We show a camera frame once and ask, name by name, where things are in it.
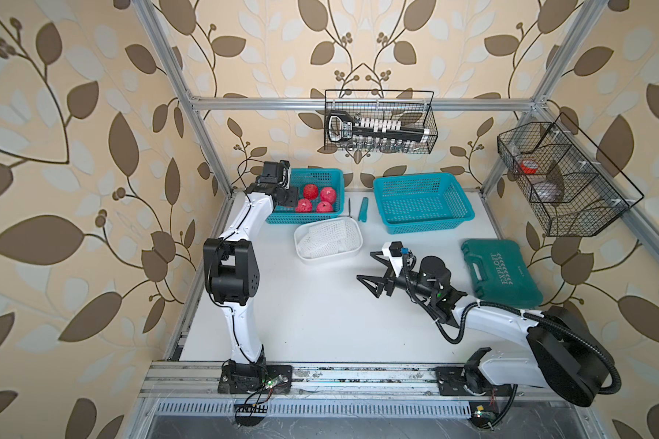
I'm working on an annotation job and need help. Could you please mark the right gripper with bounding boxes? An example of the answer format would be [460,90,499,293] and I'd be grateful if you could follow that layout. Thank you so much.
[358,251,437,303]

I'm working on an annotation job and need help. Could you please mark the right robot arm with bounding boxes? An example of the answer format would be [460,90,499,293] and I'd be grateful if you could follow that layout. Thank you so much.
[356,250,622,407]

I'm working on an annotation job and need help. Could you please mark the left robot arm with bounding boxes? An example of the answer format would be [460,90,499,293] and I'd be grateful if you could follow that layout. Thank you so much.
[203,160,298,391]

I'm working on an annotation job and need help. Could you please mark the left teal plastic basket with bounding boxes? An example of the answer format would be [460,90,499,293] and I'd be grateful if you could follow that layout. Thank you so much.
[267,168,344,225]

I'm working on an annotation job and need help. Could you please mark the teal plastic basket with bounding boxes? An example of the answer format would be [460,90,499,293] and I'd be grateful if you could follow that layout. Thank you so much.
[267,168,344,225]
[373,173,475,234]

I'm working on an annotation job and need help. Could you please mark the teal knife sheath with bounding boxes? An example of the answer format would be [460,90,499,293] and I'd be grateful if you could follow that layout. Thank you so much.
[358,197,369,222]

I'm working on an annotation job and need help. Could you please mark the white plastic tray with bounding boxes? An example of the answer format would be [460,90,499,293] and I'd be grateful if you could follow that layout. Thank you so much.
[293,216,364,265]

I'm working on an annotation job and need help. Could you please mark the right teal plastic basket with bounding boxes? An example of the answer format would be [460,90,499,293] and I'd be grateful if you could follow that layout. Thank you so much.
[373,173,475,234]

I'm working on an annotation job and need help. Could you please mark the black white tool set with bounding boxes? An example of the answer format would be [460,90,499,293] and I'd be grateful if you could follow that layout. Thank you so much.
[324,112,433,144]

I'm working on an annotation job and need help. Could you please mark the green tool case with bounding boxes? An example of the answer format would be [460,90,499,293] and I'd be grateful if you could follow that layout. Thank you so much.
[461,239,543,309]

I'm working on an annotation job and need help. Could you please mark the red tape roll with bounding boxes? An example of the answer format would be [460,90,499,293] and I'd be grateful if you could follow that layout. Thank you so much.
[519,159,539,175]

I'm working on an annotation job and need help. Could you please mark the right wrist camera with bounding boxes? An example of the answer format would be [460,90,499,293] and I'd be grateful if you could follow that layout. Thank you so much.
[370,241,415,276]

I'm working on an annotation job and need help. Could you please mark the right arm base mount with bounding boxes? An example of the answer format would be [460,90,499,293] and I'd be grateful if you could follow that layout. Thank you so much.
[434,348,514,397]

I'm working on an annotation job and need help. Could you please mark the back black wire basket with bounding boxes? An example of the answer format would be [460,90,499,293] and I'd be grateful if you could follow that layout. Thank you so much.
[324,89,439,155]

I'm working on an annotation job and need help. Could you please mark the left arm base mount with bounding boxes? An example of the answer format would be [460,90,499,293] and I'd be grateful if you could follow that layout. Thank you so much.
[218,356,293,395]

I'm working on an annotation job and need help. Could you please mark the side black wire basket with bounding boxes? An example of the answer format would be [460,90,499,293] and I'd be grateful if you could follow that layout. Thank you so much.
[497,112,644,238]

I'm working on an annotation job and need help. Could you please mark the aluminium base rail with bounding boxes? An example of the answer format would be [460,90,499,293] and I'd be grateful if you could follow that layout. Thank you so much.
[139,361,568,420]

